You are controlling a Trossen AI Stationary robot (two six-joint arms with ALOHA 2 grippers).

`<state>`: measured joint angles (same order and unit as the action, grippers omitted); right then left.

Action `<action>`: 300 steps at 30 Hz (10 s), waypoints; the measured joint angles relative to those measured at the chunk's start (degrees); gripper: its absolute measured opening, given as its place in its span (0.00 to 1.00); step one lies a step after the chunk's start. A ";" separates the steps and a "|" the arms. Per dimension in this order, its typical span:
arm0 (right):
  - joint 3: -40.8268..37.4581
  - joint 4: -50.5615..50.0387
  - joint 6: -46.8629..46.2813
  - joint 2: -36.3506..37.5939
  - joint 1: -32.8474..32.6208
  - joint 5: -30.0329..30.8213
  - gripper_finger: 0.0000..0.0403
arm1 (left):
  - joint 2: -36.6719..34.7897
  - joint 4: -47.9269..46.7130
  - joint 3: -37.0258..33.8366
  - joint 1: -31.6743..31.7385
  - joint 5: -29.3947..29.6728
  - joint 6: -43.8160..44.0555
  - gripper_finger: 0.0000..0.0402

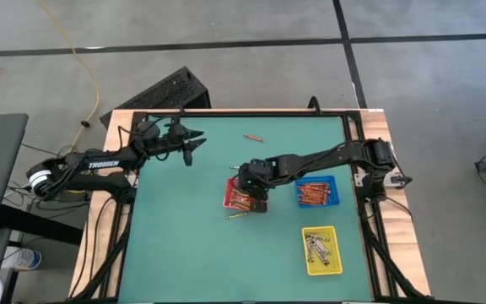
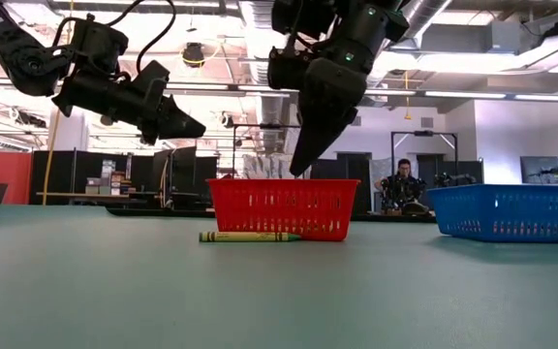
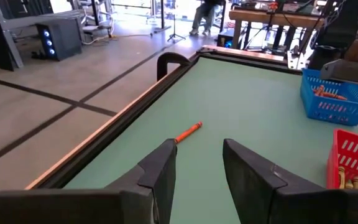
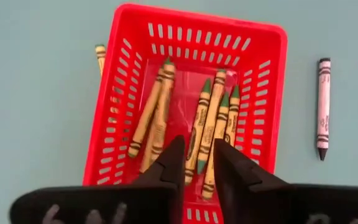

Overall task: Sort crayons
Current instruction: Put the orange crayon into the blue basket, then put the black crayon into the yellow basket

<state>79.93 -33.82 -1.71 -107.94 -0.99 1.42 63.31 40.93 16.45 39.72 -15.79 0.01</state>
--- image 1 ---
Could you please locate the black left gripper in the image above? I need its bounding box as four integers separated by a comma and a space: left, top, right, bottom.
135, 117, 208, 167

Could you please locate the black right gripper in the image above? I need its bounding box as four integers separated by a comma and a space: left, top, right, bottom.
236, 157, 281, 214

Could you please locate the red plastic basket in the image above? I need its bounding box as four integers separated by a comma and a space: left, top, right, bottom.
222, 176, 269, 214

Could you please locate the black slatted crate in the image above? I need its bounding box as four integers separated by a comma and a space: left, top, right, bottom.
99, 66, 212, 128

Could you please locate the blue plastic basket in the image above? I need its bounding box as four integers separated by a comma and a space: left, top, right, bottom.
295, 175, 341, 209

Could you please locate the yellow plastic basket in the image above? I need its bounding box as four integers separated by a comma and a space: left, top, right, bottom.
300, 225, 344, 277

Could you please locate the black table-edge clamp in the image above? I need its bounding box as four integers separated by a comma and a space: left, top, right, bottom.
307, 95, 323, 115

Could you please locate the white blue container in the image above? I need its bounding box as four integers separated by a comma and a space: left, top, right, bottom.
0, 247, 43, 271

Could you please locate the black table frame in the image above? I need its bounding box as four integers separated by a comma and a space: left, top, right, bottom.
67, 107, 432, 304

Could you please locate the yellow cable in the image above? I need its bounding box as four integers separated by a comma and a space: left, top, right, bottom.
38, 0, 100, 147

